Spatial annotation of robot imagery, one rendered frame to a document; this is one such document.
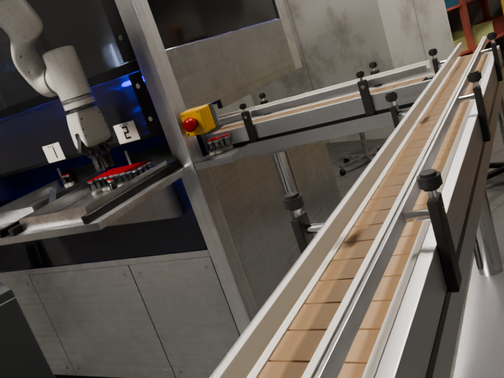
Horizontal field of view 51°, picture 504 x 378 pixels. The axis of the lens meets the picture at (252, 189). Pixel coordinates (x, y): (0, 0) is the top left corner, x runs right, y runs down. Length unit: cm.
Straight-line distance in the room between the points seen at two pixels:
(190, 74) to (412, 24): 346
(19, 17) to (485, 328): 121
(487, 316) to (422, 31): 409
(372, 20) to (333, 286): 423
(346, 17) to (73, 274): 342
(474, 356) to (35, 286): 176
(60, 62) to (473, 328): 113
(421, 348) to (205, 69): 142
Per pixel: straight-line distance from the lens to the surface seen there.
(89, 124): 148
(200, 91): 168
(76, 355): 240
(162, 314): 194
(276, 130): 153
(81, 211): 135
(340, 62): 496
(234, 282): 168
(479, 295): 116
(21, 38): 145
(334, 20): 490
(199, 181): 158
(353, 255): 53
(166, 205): 160
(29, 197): 199
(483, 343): 103
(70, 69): 147
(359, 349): 39
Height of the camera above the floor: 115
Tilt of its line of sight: 15 degrees down
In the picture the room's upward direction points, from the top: 19 degrees counter-clockwise
